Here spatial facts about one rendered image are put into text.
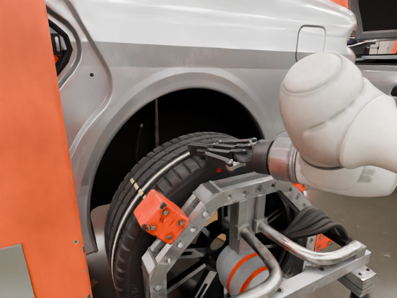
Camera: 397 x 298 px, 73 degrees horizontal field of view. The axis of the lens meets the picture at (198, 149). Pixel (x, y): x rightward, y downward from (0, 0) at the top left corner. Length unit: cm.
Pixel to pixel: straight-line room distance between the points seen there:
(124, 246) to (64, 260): 29
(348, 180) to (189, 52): 67
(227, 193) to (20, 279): 41
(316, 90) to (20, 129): 34
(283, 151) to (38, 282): 45
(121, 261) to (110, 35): 63
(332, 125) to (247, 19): 80
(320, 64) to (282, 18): 86
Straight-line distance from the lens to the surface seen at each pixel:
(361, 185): 50
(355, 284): 76
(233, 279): 76
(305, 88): 35
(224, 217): 81
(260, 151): 56
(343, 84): 35
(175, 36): 95
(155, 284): 67
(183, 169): 67
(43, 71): 36
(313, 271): 67
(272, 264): 61
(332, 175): 48
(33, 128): 37
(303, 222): 73
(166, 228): 60
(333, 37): 143
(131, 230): 69
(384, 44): 876
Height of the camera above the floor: 141
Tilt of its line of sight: 18 degrees down
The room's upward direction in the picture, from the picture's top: straight up
